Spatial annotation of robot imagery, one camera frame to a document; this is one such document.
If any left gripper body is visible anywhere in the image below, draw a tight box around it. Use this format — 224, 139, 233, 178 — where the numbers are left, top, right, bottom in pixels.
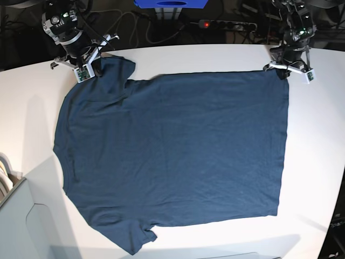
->
263, 46, 315, 84

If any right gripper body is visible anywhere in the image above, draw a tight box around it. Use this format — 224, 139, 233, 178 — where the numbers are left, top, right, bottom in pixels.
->
50, 33, 120, 83

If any dark blue T-shirt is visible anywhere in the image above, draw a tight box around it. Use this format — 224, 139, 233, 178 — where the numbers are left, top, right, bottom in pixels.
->
53, 57, 289, 255

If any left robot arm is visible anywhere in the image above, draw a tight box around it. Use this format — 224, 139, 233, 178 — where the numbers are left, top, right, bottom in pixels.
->
263, 1, 316, 84

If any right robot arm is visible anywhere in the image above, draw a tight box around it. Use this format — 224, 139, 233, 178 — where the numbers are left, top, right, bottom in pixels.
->
42, 1, 119, 83

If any blue box on stand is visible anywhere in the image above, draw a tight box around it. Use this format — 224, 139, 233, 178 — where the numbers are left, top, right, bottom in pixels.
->
134, 0, 208, 9

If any white power strip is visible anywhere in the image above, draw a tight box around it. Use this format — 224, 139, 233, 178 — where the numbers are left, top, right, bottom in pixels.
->
197, 19, 257, 32

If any grey bin at left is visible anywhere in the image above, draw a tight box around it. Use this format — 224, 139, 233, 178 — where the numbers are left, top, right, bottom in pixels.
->
1, 157, 81, 258

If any grey cable on floor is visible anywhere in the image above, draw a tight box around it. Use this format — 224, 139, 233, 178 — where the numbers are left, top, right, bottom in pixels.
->
103, 8, 187, 45

